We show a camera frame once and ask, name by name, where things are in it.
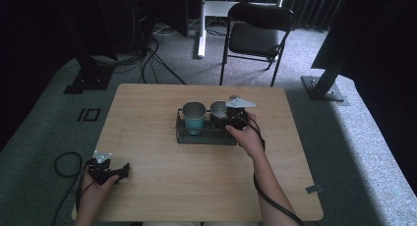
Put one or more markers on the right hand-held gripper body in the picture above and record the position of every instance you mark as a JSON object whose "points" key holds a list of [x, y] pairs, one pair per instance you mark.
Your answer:
{"points": [[238, 116]]}

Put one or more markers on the black stand with metal base plate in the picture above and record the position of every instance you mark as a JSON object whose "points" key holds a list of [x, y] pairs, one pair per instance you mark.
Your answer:
{"points": [[324, 85]]}

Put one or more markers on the teal metal cup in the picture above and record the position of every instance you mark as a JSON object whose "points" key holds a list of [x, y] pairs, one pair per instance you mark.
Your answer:
{"points": [[194, 119]]}

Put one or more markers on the white desk frame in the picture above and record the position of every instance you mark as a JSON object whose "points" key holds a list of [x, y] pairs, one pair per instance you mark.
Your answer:
{"points": [[209, 16]]}

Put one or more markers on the brown metal cup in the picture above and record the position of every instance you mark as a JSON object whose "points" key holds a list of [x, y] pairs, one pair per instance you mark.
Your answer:
{"points": [[218, 110]]}

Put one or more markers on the black folding chair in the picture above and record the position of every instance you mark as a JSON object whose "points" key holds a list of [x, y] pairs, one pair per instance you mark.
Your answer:
{"points": [[255, 39]]}

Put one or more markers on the black stand with square base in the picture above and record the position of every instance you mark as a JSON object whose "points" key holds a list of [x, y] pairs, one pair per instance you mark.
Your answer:
{"points": [[90, 75]]}

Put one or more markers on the person's right hand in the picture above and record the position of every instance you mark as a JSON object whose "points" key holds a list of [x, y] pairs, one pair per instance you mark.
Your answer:
{"points": [[249, 141]]}

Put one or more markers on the dark pleated curtain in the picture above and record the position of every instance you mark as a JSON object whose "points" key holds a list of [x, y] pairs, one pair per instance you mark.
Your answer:
{"points": [[311, 6]]}

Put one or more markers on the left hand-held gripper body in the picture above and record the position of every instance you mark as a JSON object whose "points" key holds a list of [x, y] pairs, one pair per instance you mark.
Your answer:
{"points": [[100, 172]]}

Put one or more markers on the person's left hand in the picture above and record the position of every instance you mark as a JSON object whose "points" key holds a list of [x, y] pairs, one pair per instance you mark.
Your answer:
{"points": [[96, 193]]}

